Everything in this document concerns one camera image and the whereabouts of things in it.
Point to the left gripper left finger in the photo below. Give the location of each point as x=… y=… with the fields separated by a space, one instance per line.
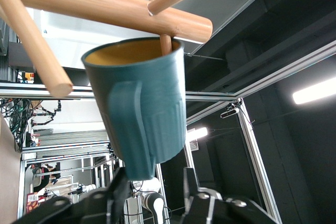
x=115 y=197

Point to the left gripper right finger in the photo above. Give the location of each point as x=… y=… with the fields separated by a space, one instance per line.
x=194 y=203

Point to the teal cup yellow inside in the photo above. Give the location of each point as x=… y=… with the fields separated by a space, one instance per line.
x=157 y=90

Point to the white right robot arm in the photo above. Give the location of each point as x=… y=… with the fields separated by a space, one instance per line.
x=157 y=205

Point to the wooden cup rack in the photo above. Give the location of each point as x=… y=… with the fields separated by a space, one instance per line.
x=105 y=6

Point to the short ceiling light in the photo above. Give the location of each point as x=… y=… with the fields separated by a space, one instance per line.
x=198 y=133

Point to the person in background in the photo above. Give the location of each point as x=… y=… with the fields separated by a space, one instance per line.
x=44 y=179

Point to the red printed box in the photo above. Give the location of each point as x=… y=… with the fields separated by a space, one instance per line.
x=32 y=203

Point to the long ceiling light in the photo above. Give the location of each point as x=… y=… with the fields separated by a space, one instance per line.
x=315 y=91

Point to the aluminium cell frame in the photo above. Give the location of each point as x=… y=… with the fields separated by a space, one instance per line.
x=252 y=142

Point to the overhead white camera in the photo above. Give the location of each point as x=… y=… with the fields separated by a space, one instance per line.
x=228 y=113

